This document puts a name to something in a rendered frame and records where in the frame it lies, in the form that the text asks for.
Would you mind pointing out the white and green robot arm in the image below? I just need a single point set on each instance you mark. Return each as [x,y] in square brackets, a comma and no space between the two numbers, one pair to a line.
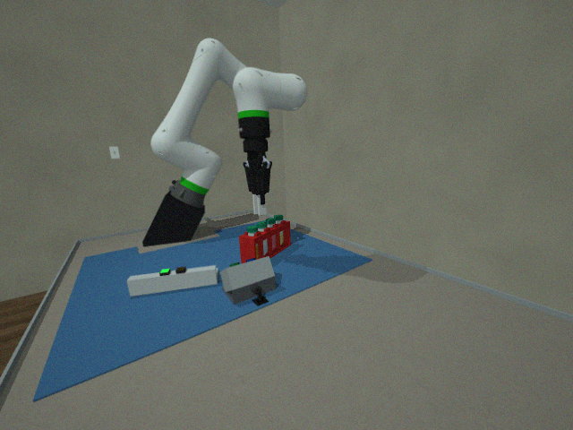
[255,92]

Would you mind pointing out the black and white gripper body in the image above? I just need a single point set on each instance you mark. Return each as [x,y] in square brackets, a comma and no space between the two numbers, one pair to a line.
[256,148]

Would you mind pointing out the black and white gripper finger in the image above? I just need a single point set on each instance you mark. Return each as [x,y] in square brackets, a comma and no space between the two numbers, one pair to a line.
[262,180]
[251,181]

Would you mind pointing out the blue flat mat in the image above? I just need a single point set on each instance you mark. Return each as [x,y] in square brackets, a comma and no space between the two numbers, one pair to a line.
[103,328]

